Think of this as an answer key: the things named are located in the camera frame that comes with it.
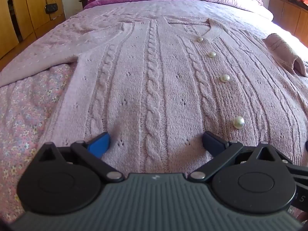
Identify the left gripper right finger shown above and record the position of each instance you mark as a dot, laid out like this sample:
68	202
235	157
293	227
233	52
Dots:
252	179

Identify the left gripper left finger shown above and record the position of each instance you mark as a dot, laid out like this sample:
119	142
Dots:
62	180

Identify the pink floral bed sheet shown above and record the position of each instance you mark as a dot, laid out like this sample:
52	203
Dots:
24	115

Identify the brown wooden dresser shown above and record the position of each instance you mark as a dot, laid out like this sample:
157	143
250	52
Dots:
290	17

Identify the small black hanging pouch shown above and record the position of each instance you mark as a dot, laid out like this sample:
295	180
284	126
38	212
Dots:
51	8

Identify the yellow wooden wardrobe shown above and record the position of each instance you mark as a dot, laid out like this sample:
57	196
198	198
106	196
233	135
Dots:
24	21

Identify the pink knit cardigan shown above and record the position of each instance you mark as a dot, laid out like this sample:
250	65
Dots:
156	89

